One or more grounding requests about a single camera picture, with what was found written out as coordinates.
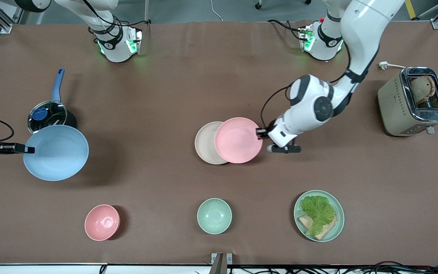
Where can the pink shallow plate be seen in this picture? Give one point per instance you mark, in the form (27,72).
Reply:
(238,140)

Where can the blue shallow plate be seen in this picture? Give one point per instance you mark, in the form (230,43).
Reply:
(57,152)

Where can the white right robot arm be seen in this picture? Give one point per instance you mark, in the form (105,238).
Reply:
(112,49)

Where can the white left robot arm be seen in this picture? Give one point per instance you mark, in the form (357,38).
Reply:
(359,30)

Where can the glass lid with blue knob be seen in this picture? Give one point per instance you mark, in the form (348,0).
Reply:
(53,114)

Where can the beige shallow plate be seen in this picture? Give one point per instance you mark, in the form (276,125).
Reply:
(205,144)

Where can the green lettuce leaf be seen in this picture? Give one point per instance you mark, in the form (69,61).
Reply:
(318,211)

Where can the toast slice on plate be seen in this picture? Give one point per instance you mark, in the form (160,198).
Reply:
(305,222)

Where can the green deep bowl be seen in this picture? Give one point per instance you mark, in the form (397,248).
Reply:
(214,216)

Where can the brown table cover mat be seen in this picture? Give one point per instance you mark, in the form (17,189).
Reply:
(165,95)

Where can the green plate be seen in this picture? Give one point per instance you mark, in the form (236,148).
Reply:
(338,220)

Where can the beige and chrome toaster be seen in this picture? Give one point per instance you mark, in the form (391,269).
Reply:
(392,102)

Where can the pink deep bowl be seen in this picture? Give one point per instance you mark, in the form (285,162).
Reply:
(102,222)

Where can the white toaster power plug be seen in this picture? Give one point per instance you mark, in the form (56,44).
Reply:
(383,65)

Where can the brown bread slice in toaster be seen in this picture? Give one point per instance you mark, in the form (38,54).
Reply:
(420,88)

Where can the metal bracket at table edge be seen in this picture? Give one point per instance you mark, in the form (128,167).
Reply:
(221,262)

